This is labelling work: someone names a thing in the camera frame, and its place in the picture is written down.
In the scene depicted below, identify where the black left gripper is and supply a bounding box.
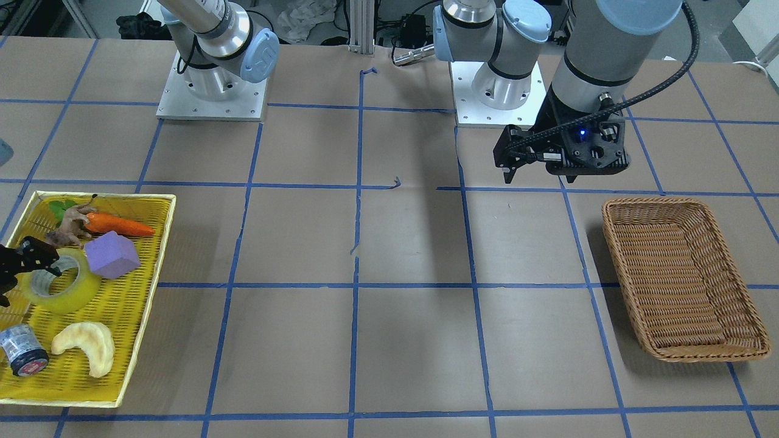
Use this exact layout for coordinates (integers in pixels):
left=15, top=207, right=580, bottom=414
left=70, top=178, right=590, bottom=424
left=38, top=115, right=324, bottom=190
left=534, top=91, right=631, bottom=183

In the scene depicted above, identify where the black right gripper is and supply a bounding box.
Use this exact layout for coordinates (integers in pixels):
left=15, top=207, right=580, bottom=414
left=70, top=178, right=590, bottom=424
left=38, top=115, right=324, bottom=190
left=1, top=237, right=61, bottom=308

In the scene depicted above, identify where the yellow clear tape roll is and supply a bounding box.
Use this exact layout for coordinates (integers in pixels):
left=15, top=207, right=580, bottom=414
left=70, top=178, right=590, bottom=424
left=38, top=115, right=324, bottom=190
left=19, top=248, right=101, bottom=315

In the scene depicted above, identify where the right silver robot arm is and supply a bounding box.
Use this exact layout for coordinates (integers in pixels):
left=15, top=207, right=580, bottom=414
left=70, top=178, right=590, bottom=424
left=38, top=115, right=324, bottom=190
left=2, top=1, right=280, bottom=307

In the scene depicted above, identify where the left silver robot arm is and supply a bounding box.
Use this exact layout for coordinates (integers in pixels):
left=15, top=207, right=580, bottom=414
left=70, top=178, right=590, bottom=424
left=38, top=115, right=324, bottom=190
left=433, top=1, right=697, bottom=183

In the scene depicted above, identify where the brown toy root figure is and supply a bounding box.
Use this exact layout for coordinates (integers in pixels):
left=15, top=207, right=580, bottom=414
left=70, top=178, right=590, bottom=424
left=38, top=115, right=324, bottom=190
left=44, top=202, right=98, bottom=248

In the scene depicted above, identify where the green toy leaf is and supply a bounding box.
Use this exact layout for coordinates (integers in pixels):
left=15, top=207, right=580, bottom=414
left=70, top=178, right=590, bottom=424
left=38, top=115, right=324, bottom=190
left=48, top=200, right=76, bottom=226

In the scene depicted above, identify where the orange toy carrot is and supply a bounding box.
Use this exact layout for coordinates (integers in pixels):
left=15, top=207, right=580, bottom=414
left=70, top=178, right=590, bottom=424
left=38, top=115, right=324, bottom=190
left=84, top=212, right=155, bottom=237

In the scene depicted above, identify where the purple foam block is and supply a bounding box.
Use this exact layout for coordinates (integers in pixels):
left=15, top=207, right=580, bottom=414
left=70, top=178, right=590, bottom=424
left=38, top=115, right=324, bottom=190
left=83, top=232, right=141, bottom=280

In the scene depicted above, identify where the small grey labelled can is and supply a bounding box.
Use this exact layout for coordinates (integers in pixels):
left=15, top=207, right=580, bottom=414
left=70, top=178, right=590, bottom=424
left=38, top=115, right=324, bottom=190
left=1, top=324, right=49, bottom=377

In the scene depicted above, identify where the yellow plastic tray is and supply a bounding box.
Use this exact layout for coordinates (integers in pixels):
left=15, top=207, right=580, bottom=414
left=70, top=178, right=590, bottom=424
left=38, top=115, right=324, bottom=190
left=1, top=193, right=177, bottom=408

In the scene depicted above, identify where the beige toy croissant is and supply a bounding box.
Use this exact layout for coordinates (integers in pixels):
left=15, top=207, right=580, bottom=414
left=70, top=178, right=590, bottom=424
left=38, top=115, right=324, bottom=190
left=51, top=321, right=115, bottom=378

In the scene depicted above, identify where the brown wicker basket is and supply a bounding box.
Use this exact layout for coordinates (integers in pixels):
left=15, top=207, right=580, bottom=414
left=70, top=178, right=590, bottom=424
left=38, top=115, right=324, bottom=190
left=601, top=197, right=772, bottom=363

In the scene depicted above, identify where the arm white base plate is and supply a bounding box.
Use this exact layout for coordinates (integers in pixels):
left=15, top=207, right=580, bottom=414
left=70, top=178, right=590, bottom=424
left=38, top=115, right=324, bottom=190
left=156, top=52, right=269, bottom=122
left=450, top=61, right=546, bottom=128

